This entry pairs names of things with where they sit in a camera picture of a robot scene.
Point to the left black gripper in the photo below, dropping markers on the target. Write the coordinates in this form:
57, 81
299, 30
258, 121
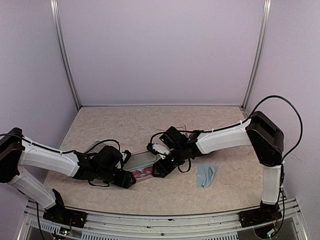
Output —
124, 181

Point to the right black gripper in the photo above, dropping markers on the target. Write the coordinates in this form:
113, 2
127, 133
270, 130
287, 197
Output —
160, 168

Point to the red lens sunglasses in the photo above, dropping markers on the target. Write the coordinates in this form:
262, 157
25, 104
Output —
143, 173

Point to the pink glasses case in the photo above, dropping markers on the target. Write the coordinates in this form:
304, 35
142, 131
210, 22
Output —
141, 160

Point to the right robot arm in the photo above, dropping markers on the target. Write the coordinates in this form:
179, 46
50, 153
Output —
257, 131

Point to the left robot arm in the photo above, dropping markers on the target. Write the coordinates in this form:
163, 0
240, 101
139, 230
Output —
18, 151

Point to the grey glasses case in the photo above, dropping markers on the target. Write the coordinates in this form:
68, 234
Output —
96, 147

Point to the small blue cleaning cloth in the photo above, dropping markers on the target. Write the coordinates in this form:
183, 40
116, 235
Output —
205, 174

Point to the clear pink glasses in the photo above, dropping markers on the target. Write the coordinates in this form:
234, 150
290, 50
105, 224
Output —
182, 128

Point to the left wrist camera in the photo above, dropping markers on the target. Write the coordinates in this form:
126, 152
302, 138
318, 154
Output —
126, 155

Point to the front aluminium rail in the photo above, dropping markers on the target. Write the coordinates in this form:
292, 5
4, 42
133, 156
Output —
225, 225

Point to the right aluminium frame post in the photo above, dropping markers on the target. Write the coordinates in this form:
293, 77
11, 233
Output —
267, 4

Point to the aluminium frame post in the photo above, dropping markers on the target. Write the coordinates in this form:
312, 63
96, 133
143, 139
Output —
267, 4
54, 6

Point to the left aluminium frame post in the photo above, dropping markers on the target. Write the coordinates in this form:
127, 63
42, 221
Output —
54, 6

